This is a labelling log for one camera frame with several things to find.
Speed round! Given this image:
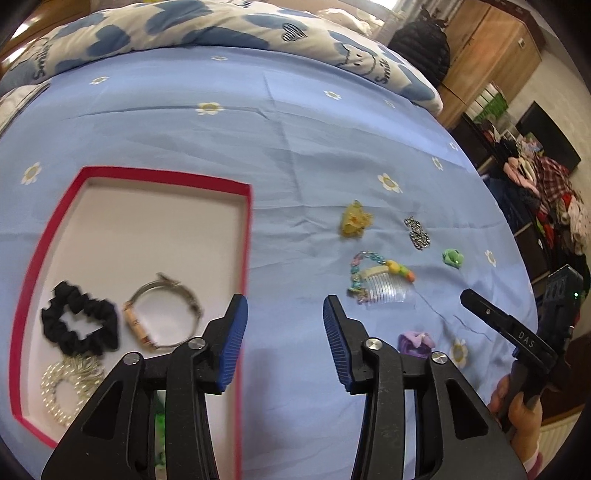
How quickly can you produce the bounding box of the black puffer jacket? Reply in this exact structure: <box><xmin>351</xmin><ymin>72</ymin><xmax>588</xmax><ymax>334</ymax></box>
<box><xmin>388</xmin><ymin>9</ymin><xmax>451</xmax><ymax>88</ymax></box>

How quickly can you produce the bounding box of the stack of green boxes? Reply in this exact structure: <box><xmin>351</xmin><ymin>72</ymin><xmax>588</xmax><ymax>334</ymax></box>
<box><xmin>471</xmin><ymin>85</ymin><xmax>509</xmax><ymax>123</ymax></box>

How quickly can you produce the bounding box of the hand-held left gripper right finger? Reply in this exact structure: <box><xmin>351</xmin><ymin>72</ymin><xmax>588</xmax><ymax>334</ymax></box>
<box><xmin>323</xmin><ymin>295</ymin><xmax>527</xmax><ymax>480</ymax></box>

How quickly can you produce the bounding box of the colourful bead bracelet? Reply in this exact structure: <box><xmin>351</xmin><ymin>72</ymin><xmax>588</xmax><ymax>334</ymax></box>
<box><xmin>347</xmin><ymin>251</ymin><xmax>393</xmax><ymax>305</ymax></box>

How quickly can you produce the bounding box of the black television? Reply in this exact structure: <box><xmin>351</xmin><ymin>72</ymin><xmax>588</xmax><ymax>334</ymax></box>
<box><xmin>515</xmin><ymin>102</ymin><xmax>581</xmax><ymax>171</ymax></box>

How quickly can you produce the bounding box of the red cardboard box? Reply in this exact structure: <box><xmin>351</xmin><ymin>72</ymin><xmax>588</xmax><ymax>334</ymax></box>
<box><xmin>8</xmin><ymin>166</ymin><xmax>254</xmax><ymax>480</ymax></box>

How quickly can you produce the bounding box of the pearl bracelet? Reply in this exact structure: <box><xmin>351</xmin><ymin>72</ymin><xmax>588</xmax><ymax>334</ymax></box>
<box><xmin>41</xmin><ymin>354</ymin><xmax>105</xmax><ymax>428</ymax></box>

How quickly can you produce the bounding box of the person's right hand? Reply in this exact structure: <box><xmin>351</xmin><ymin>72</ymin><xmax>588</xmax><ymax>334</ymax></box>
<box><xmin>488</xmin><ymin>375</ymin><xmax>544</xmax><ymax>460</ymax></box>

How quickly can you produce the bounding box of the green braided bracelet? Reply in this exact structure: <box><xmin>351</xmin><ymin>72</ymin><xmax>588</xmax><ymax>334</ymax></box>
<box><xmin>150</xmin><ymin>392</ymin><xmax>168</xmax><ymax>467</ymax></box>

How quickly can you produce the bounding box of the grey striped pillow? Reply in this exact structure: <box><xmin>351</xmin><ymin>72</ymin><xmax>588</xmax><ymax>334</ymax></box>
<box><xmin>0</xmin><ymin>80</ymin><xmax>51</xmax><ymax>134</ymax></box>

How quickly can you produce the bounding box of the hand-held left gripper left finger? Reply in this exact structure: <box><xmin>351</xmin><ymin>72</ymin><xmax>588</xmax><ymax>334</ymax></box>
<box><xmin>41</xmin><ymin>294</ymin><xmax>249</xmax><ymax>480</ymax></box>

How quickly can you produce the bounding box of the silver rhinestone hair clip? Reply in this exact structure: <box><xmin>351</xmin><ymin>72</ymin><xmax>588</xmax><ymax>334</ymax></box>
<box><xmin>404</xmin><ymin>216</ymin><xmax>432</xmax><ymax>252</ymax></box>

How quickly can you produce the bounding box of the purple bow hair clip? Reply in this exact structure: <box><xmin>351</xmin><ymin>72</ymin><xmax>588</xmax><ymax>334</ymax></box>
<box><xmin>398</xmin><ymin>330</ymin><xmax>437</xmax><ymax>361</ymax></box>

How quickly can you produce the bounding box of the clear hair comb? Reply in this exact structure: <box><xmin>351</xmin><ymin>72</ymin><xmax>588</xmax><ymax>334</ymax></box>
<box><xmin>359</xmin><ymin>260</ymin><xmax>416</xmax><ymax>304</ymax></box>

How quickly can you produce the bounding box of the black scrunchie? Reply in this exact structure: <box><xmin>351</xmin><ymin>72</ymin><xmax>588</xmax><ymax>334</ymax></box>
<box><xmin>41</xmin><ymin>281</ymin><xmax>121</xmax><ymax>356</ymax></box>

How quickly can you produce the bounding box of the wooden wardrobe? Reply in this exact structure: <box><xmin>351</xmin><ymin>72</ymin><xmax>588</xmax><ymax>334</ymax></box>
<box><xmin>438</xmin><ymin>2</ymin><xmax>543</xmax><ymax>130</ymax></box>

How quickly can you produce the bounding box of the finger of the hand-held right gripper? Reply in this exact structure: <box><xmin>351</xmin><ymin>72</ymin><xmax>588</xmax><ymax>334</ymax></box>
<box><xmin>460</xmin><ymin>289</ymin><xmax>520</xmax><ymax>344</ymax></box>

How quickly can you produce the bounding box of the white duvet with blue hearts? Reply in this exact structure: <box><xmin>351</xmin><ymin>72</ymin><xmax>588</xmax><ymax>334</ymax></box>
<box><xmin>0</xmin><ymin>0</ymin><xmax>444</xmax><ymax>114</ymax></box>

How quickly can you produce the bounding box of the yellow hair clip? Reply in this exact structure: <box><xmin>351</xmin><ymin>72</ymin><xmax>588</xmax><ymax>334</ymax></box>
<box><xmin>341</xmin><ymin>200</ymin><xmax>374</xmax><ymax>240</ymax></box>

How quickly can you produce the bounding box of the silver bangle watch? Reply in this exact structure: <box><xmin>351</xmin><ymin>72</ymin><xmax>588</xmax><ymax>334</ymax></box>
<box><xmin>122</xmin><ymin>272</ymin><xmax>205</xmax><ymax>352</ymax></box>

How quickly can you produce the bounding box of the pile of clothes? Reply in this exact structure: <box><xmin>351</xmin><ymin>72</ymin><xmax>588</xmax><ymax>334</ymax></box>
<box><xmin>485</xmin><ymin>138</ymin><xmax>591</xmax><ymax>259</ymax></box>

